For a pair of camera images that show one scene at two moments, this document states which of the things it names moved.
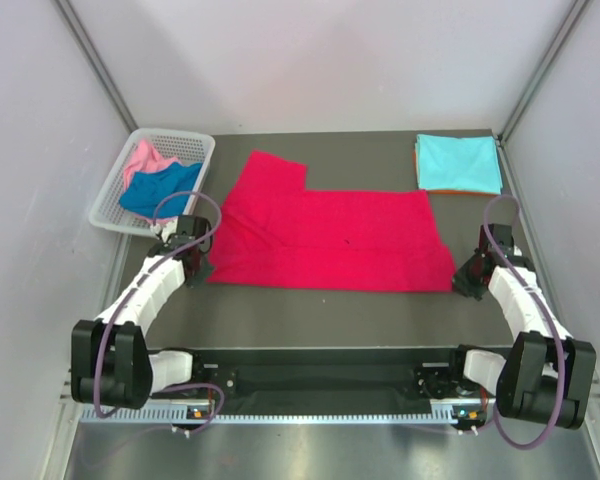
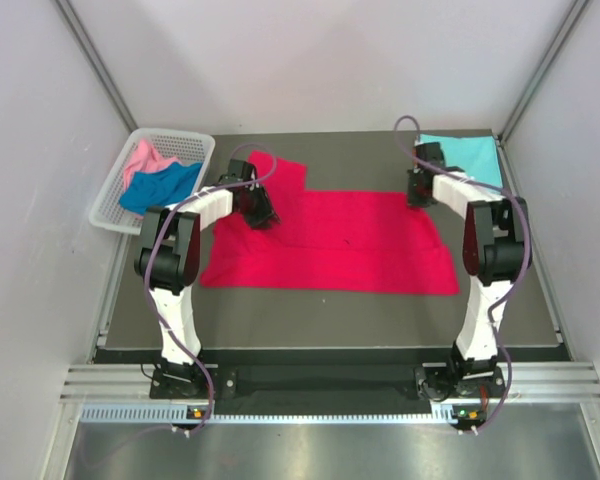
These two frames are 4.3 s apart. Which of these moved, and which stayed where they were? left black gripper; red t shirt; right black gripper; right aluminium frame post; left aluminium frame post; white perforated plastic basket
Moved: right black gripper; left black gripper
Stayed: white perforated plastic basket; left aluminium frame post; right aluminium frame post; red t shirt
